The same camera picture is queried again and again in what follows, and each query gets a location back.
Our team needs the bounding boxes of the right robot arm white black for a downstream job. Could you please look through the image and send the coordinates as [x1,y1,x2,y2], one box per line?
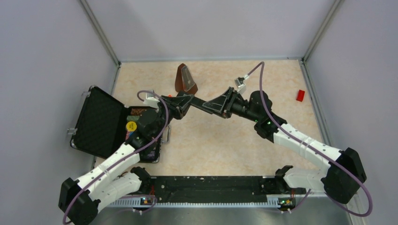
[199,87,367,204]

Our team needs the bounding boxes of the red block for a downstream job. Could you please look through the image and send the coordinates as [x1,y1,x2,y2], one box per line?
[296,90,306,102]

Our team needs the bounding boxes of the purple cable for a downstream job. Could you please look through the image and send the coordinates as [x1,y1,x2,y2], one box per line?
[62,90,169,225]
[244,61,373,218]

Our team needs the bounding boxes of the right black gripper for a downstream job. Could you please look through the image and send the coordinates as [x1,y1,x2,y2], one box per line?
[203,87,260,123]

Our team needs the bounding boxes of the yellow poker chip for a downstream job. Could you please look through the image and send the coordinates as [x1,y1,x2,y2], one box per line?
[125,121,137,132]

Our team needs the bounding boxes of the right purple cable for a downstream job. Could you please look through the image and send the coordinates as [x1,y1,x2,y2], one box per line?
[244,61,373,218]

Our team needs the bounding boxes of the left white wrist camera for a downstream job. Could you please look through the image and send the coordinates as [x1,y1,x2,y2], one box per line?
[143,90,160,109]

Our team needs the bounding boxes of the brown wooden metronome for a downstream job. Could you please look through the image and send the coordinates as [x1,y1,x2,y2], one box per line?
[175,63,198,95]

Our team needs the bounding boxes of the black remote control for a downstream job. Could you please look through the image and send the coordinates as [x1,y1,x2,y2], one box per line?
[177,91,214,114]

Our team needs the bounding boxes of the black poker chip case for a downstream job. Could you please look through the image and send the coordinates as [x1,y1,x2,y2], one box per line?
[70,85,170,163]

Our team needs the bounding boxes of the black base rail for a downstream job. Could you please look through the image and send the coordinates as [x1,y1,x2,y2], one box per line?
[121,175,307,205]

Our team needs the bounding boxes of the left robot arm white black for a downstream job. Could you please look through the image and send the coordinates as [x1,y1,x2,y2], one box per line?
[59,94,194,225]

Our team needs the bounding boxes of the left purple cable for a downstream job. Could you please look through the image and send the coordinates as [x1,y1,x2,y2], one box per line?
[62,90,169,225]

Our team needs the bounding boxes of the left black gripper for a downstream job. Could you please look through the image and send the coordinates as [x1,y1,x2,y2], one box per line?
[153,94,195,138]

